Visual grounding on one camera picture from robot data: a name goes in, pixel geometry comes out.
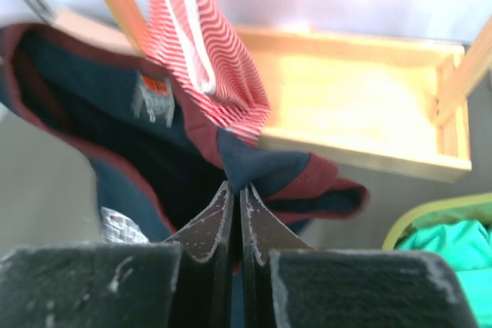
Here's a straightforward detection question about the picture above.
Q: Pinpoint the navy maroon tank top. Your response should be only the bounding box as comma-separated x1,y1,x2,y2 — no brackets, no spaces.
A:
1,24,366,244

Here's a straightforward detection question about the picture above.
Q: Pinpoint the teal green garment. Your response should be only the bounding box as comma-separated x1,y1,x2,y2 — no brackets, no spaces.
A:
396,220,492,327

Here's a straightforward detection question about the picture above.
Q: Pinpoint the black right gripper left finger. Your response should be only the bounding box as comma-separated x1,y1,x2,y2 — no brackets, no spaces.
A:
1,183,234,327

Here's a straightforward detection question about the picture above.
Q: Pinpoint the wooden clothes rack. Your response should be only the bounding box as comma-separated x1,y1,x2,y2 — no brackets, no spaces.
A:
105,0,491,181

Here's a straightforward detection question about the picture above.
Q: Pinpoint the green laundry basket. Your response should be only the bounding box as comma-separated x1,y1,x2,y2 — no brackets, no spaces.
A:
381,193,491,250

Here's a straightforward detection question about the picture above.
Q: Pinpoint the red white striped tank top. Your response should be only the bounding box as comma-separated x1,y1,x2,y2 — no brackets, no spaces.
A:
145,0,271,144

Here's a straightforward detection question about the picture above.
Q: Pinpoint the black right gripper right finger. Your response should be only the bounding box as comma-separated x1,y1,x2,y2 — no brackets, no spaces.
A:
240,185,477,328

